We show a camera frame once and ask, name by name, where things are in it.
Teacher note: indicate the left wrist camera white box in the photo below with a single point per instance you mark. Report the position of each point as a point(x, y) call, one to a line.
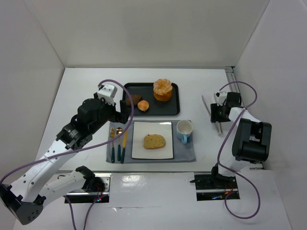
point(106, 93)

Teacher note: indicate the black baking tray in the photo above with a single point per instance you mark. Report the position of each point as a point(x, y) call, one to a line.
point(156, 107)

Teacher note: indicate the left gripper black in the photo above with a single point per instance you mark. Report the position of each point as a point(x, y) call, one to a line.
point(123, 111)

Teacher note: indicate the light blue mug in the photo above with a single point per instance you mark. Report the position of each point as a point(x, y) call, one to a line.
point(184, 129)

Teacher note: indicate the gold knife green handle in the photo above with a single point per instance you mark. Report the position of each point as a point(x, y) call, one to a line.
point(124, 147)

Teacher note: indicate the aluminium frame rail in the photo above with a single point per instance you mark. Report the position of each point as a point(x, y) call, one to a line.
point(232, 79)

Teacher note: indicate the gold fork green handle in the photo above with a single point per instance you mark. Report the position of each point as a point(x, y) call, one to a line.
point(112, 135)

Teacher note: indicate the gold spoon green handle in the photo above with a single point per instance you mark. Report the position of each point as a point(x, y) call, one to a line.
point(119, 131)

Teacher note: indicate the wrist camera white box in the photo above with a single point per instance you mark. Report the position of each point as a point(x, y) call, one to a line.
point(220, 97)
point(106, 93)

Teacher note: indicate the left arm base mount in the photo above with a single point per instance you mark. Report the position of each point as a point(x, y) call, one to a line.
point(98, 191)

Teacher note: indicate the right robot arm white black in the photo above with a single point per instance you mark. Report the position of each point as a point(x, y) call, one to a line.
point(251, 144)

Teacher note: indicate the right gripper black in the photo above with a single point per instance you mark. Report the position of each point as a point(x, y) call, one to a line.
point(215, 113)

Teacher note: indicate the seeded bread slice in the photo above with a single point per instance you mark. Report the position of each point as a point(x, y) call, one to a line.
point(153, 141)

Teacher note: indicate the brown chocolate croissant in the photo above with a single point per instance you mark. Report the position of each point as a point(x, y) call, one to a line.
point(135, 100)

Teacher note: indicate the small round bun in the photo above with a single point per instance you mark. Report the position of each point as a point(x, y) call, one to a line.
point(143, 105)

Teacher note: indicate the large sugared orange brioche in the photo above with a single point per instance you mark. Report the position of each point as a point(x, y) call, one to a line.
point(162, 89)

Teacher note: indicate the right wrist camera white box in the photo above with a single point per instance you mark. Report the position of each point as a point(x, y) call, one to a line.
point(220, 97)

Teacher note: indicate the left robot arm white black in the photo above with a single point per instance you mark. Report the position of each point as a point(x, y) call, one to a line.
point(26, 197)

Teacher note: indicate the white square plate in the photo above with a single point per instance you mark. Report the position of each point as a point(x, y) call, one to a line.
point(142, 129)

